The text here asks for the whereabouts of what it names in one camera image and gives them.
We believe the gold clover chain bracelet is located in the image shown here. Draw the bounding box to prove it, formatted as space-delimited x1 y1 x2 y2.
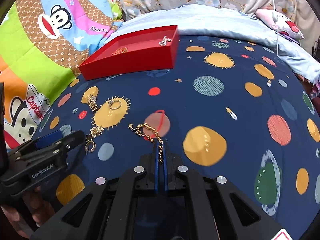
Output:
85 125 105 143

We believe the colourful monkey cartoon quilt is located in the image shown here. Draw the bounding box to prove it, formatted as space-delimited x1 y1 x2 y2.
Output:
1 0 122 150

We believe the silver ring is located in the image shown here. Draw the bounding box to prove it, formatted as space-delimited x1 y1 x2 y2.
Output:
107 99 123 110

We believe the light blue quilt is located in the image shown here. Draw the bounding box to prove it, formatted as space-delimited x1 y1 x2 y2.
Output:
106 4 319 83

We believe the person left hand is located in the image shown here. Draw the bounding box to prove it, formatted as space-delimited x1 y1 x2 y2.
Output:
1 186 55 239

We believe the red jewelry tray box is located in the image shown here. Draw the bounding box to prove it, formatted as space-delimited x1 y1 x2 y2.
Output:
79 25 179 81

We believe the gold hoop earring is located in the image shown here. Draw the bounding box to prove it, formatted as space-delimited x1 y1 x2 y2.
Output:
85 140 96 154

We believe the navy planet print bedsheet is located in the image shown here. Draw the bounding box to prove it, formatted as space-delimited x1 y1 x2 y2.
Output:
35 36 319 239

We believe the white pearl bracelet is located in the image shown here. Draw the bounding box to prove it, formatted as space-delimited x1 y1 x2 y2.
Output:
158 36 173 47

